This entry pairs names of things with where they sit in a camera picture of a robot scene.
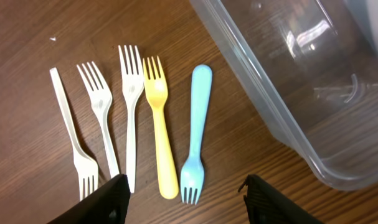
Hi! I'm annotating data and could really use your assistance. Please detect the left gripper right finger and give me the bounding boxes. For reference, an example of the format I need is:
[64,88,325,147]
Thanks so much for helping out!
[238,175,322,224]

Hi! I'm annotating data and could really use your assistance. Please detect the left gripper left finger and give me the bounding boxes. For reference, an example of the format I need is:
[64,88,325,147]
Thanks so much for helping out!
[50,174,131,224]

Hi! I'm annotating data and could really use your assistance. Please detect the white plastic fork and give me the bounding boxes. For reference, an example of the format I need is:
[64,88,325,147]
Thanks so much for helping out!
[118,45,144,193]
[77,61,120,178]
[50,67,98,201]

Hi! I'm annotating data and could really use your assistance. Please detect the yellow plastic fork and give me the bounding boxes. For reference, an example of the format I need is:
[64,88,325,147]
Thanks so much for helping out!
[143,57,179,200]

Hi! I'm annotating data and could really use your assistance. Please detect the left clear plastic container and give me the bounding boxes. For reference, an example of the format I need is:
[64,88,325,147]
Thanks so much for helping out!
[192,0,378,191]

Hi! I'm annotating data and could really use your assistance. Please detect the light blue plastic fork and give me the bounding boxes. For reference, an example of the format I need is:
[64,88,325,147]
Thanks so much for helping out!
[180,64,212,205]

